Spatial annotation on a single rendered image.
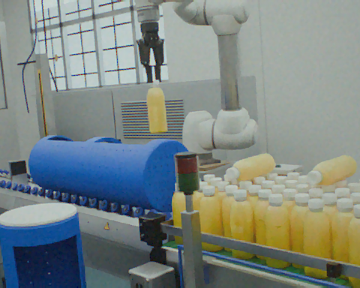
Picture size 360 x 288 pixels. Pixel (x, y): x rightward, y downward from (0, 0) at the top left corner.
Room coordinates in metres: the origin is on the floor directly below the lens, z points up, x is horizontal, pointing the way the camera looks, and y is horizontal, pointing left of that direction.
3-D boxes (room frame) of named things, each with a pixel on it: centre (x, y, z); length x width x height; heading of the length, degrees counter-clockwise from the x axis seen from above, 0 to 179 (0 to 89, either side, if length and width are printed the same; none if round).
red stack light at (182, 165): (1.33, -0.12, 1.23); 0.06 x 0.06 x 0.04
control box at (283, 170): (1.89, -0.50, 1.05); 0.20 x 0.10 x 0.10; 40
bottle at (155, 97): (2.03, -0.07, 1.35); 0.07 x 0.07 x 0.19
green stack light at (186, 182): (1.33, -0.12, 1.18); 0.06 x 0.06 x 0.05
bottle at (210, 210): (1.58, -0.20, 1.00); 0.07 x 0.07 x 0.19
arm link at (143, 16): (2.03, -0.07, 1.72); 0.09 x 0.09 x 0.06
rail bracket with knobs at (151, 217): (1.69, -0.02, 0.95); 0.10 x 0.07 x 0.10; 130
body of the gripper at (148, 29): (2.03, -0.07, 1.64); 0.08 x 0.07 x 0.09; 130
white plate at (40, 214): (1.73, 0.39, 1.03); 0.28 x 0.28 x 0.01
